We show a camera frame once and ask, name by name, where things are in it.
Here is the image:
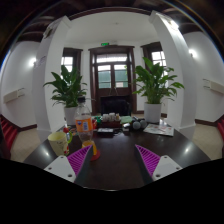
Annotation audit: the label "pale yellow mug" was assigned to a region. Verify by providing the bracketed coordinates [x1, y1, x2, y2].
[47, 130, 73, 157]

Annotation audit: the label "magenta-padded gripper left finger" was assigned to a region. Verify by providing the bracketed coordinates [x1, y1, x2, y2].
[43, 144, 95, 187]

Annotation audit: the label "orange drink plastic bottle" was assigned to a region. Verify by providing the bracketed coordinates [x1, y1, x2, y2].
[74, 96, 98, 158]

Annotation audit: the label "green cloth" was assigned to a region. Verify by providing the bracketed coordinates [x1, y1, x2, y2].
[119, 115, 134, 125]

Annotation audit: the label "dark-framed window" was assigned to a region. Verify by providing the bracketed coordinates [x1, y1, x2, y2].
[140, 41, 168, 78]
[60, 47, 83, 91]

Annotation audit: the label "flat round red coaster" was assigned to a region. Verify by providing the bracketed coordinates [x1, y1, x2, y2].
[89, 149, 101, 162]

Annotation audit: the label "brown tray of white cups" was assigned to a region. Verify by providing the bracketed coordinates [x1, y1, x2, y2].
[100, 112, 122, 129]

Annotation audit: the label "grey headphones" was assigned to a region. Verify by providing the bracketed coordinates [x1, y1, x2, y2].
[130, 119, 148, 131]

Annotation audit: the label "broad-leaf plant in white pot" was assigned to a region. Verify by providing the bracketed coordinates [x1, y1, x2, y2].
[132, 56, 185, 124]
[43, 64, 88, 127]

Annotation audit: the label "dark wooden double door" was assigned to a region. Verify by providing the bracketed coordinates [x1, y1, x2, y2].
[88, 45, 138, 114]

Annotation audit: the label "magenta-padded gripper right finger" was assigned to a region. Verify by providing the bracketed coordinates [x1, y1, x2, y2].
[134, 144, 183, 186]

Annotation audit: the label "white printed paper leaflet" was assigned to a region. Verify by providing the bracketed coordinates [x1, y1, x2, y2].
[143, 123, 175, 138]

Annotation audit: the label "white wall-mounted unit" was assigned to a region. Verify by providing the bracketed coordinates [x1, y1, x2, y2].
[202, 78, 224, 95]
[2, 87, 26, 104]

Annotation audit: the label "black chair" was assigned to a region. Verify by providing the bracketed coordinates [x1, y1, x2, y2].
[99, 95, 132, 117]

